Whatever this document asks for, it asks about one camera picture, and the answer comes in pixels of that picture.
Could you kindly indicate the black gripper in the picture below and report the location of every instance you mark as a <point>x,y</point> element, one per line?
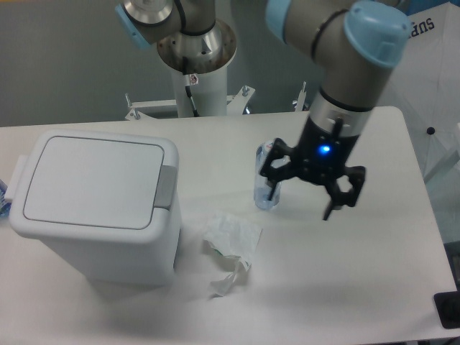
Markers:
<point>323,158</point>

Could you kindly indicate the white plastic trash can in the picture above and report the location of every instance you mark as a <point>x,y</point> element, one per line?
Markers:
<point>106,203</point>

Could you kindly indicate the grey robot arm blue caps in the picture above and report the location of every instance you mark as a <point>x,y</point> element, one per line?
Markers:
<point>357,43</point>

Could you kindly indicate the clear plastic water bottle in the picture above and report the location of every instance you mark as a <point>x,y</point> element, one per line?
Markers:
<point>261,189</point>

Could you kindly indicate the crumpled white plastic wrapper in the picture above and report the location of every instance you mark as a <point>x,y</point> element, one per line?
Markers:
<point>233,238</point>

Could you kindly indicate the white superior umbrella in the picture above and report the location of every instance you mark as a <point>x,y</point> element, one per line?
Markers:
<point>425,84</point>

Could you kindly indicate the black device table corner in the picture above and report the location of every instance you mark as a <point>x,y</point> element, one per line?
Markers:
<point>447,306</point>

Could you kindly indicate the blue white carton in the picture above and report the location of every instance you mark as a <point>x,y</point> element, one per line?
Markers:
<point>4,205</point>

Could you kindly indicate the white metal base frame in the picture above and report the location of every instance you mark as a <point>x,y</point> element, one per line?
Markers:
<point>237,105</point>

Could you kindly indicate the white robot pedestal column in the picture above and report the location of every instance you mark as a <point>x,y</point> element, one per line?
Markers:
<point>200,94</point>

